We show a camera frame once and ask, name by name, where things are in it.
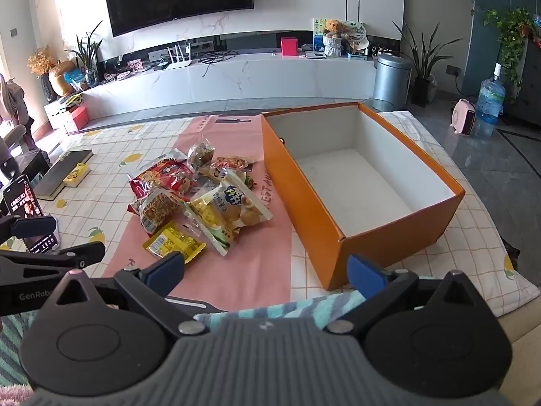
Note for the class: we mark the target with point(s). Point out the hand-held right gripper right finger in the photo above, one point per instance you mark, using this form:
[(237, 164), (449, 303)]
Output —
[(363, 277)]

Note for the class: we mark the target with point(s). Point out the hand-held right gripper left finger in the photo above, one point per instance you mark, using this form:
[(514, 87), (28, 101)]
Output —
[(162, 271)]

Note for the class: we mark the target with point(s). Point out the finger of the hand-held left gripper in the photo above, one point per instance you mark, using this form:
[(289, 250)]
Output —
[(84, 253), (34, 226)]

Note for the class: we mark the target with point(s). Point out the yellow snack packet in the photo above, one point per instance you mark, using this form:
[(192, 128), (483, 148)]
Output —
[(173, 243)]

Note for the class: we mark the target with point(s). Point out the brown noodle snack packet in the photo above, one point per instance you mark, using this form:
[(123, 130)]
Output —
[(156, 210)]

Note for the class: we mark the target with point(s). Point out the yellow white chip bag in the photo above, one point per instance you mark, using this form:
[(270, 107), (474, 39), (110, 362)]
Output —
[(230, 209)]

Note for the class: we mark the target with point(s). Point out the red snack packet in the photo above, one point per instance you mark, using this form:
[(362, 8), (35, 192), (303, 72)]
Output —
[(165, 177)]

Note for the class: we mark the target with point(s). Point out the orange cardboard box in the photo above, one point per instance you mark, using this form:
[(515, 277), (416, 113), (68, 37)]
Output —
[(304, 203)]

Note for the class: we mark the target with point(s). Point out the clear bag of brown snack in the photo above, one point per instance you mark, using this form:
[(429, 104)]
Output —
[(200, 153)]

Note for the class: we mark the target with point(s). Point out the clear packet orange nuts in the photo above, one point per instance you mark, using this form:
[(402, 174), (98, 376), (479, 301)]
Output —
[(228, 163)]

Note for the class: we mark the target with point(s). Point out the smartphone on stand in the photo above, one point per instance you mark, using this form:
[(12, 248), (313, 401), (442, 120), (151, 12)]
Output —
[(23, 201)]

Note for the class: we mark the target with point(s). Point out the black book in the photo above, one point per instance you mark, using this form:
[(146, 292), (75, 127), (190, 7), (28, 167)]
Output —
[(59, 169)]

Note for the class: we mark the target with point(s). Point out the yellow box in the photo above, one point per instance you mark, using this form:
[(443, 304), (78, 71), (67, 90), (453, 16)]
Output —
[(77, 175)]

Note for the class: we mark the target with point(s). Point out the pink printed mat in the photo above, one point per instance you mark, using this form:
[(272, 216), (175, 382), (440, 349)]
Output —
[(253, 262)]

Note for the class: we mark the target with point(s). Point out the grey office chair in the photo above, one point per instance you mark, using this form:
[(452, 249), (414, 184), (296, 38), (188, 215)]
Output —
[(12, 135)]

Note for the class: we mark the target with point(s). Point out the striped teal towel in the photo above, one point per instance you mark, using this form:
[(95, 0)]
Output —
[(274, 308)]

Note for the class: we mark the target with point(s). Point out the checked tablecloth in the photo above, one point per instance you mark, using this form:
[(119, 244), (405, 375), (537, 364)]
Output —
[(105, 148)]

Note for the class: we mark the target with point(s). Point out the white storage box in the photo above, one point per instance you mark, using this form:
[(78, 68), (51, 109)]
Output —
[(53, 114)]

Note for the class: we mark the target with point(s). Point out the red storage box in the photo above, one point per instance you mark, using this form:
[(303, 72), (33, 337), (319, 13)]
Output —
[(77, 119)]

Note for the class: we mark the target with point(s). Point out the hanging clothes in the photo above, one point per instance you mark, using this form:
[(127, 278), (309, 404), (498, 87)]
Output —
[(8, 97)]

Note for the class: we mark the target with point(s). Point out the yellow gourd ornament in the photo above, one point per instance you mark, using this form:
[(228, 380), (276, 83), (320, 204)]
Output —
[(61, 78)]

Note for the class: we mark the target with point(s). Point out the blue packet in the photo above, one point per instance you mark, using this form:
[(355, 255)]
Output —
[(74, 77)]

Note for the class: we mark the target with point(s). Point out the dried flowers in vase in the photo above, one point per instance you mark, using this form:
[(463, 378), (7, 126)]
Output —
[(40, 61)]

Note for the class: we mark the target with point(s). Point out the beige sofa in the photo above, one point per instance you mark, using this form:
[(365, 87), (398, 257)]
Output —
[(524, 338)]

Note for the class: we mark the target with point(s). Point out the round glass table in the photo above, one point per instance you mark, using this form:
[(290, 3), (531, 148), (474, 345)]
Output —
[(380, 105)]

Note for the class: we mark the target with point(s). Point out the green plant in glass vase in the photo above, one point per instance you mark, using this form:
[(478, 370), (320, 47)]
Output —
[(86, 53)]

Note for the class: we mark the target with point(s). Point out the pink heater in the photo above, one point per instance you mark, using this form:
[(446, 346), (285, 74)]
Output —
[(462, 116)]

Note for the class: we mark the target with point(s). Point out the grey trash can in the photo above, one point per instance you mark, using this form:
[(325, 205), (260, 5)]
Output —
[(391, 80)]

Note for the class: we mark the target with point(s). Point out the white router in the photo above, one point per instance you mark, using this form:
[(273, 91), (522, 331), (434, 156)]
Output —
[(177, 64)]

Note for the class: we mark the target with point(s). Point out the white marble TV cabinet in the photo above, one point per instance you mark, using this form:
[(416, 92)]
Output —
[(253, 76)]

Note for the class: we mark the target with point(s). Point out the potted long-leaf plant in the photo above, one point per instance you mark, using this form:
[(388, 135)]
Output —
[(422, 67)]

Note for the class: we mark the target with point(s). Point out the blue water bottle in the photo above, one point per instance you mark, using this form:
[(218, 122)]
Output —
[(491, 97)]

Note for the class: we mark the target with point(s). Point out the white scale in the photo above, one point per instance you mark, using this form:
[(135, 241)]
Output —
[(315, 54)]

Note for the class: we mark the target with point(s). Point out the small red box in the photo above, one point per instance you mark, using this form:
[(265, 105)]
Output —
[(289, 46)]

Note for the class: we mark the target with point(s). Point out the teddy bear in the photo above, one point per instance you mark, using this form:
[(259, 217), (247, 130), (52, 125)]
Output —
[(333, 36)]

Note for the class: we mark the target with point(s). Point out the round paper fan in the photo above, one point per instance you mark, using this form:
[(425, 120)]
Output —
[(355, 34)]

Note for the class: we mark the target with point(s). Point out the printed picture board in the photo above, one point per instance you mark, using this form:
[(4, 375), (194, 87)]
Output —
[(318, 34)]

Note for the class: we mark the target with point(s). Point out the grey drawer cabinet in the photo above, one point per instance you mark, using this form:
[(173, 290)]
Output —
[(526, 89)]

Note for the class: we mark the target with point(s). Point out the hanging vine plant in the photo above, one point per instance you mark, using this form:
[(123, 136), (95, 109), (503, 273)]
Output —
[(511, 29)]

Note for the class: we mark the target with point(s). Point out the small pink photo frame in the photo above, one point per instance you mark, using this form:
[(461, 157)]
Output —
[(135, 65)]

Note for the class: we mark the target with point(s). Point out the wall socket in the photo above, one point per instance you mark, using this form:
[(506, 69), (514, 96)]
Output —
[(454, 70)]

